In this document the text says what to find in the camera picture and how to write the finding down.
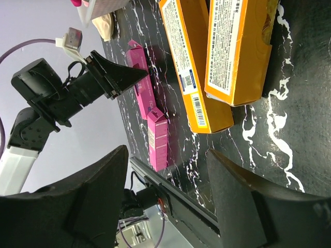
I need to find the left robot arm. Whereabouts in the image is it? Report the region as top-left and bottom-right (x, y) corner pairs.
(1, 51), (148, 196)

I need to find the yellow toothpaste box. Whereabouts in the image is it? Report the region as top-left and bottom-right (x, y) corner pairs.
(159, 0), (234, 134)
(204, 0), (278, 107)

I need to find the white plastic basket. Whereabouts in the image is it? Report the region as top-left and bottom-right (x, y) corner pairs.
(77, 0), (129, 27)

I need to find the magenta cloth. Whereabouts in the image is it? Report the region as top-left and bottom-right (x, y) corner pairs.
(71, 0), (89, 7)

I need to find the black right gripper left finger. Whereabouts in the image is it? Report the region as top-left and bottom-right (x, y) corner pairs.
(1, 145), (129, 247)

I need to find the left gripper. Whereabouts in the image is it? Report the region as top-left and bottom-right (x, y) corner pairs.
(67, 51), (148, 107)

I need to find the aluminium rail frame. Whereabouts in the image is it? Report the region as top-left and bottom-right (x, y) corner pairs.
(114, 206), (192, 247)

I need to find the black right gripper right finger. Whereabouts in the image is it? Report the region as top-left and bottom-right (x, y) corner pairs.
(207, 149), (330, 247)

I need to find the beige cloth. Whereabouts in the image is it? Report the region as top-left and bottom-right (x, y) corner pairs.
(92, 13), (114, 41)

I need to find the pink toothpaste box small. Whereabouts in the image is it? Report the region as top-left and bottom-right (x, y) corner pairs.
(147, 107), (168, 172)

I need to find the yellow toothpaste box right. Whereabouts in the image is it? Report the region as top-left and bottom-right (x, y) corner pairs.
(204, 0), (278, 107)

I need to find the yellow toothpaste box left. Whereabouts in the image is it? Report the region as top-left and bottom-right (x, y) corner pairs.
(159, 0), (234, 134)

